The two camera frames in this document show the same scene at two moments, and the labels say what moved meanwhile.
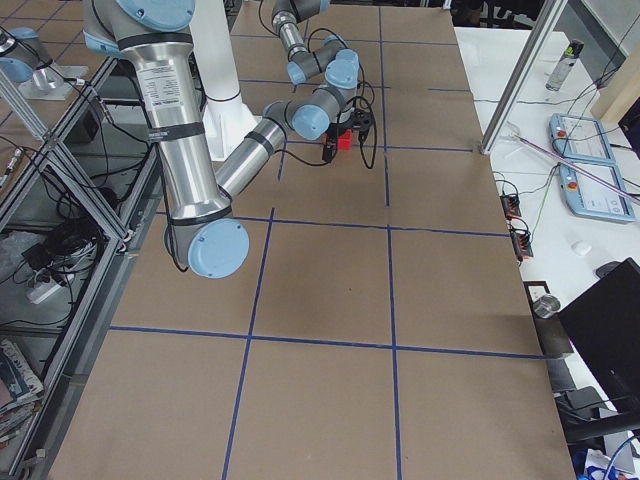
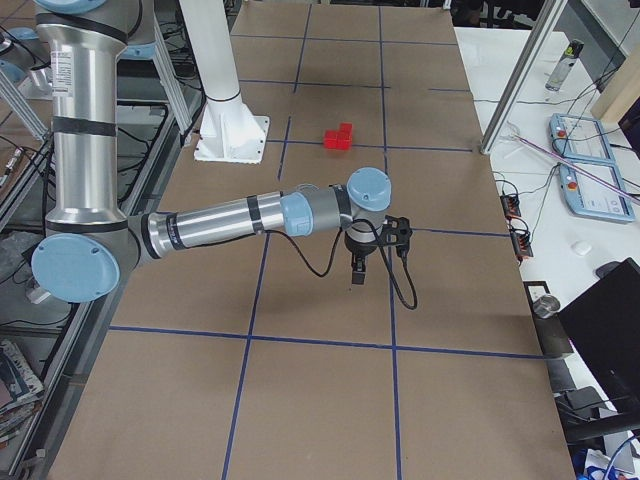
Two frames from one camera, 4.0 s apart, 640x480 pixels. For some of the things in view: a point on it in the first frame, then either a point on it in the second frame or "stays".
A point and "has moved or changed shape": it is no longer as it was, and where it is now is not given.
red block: x=345 y=140 has moved or changed shape
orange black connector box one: x=511 y=205 stays
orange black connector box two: x=522 y=244 stays
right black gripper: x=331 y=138 to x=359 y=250
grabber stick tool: x=513 y=130 stays
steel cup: x=546 y=305 stays
